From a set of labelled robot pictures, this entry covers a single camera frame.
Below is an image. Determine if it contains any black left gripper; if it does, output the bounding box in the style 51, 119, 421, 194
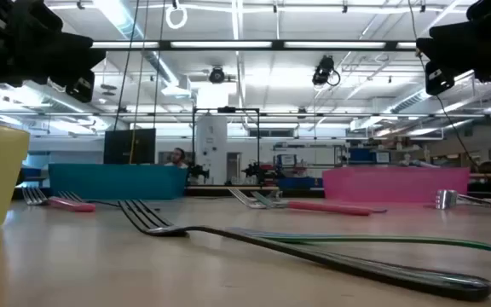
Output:
0, 0, 107, 104

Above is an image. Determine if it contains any black metal fork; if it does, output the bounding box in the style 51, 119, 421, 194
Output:
118, 199, 491, 303
56, 190, 161, 212

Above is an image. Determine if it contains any black panel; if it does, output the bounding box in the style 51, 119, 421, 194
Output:
103, 128, 157, 165

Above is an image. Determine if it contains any blue plastic bin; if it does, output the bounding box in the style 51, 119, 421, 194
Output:
48, 163, 188, 200

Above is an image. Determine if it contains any blue background cabinet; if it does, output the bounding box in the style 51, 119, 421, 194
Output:
349, 147, 391, 165

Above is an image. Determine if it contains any person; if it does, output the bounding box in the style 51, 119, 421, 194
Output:
164, 147, 189, 170

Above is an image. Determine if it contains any red plastic bin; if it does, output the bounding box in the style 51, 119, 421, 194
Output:
321, 166, 471, 205

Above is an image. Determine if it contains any round black ceiling device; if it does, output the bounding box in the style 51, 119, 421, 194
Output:
208, 66, 226, 84

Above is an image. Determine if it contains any white column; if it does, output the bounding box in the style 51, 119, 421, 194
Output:
195, 113, 228, 185

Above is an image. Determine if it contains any blue background crate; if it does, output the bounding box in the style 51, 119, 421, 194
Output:
277, 177, 324, 191

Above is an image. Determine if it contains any black hanging cable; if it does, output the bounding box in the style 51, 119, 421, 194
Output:
407, 0, 483, 171
113, 0, 141, 120
151, 0, 166, 129

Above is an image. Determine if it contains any grey yellow hanging cable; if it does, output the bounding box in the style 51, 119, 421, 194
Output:
129, 0, 151, 165

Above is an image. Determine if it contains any white cable ring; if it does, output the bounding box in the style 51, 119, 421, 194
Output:
165, 0, 189, 31

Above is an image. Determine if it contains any black overhead camera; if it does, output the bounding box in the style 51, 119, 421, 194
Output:
312, 54, 341, 89

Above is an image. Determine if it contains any black background station frame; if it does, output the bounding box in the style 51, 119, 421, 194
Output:
191, 107, 262, 185

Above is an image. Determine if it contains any black aluminium table frame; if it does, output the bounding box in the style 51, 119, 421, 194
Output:
11, 182, 491, 200

